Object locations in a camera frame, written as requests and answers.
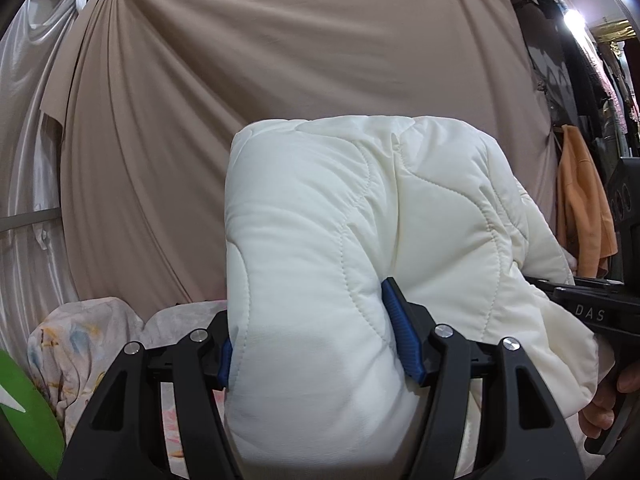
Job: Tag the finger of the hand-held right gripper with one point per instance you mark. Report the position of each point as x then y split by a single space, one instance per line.
565 282

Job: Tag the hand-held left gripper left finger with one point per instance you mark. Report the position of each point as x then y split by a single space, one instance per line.
225 360

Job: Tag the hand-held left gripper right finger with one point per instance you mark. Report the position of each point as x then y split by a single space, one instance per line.
402 340

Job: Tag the white quilted jacket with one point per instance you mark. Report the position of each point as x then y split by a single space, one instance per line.
310 240

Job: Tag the dark hanging clothes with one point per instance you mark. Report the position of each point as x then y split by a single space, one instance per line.
575 75

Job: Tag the person's right hand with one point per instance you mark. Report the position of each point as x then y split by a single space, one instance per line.
600 410

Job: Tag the orange hanging garment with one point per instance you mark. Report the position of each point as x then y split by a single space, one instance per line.
582 200

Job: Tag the floral printed cloth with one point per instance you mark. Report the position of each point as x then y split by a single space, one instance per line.
75 350

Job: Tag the green round board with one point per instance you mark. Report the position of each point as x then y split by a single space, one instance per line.
25 410

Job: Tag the metal rod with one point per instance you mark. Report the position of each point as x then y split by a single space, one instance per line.
27 221

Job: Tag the bright ceiling lamp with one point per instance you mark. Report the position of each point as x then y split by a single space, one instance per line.
575 17

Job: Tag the beige curtain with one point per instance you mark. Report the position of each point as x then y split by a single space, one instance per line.
250 85

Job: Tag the white satin curtain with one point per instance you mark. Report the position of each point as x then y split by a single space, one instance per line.
25 160

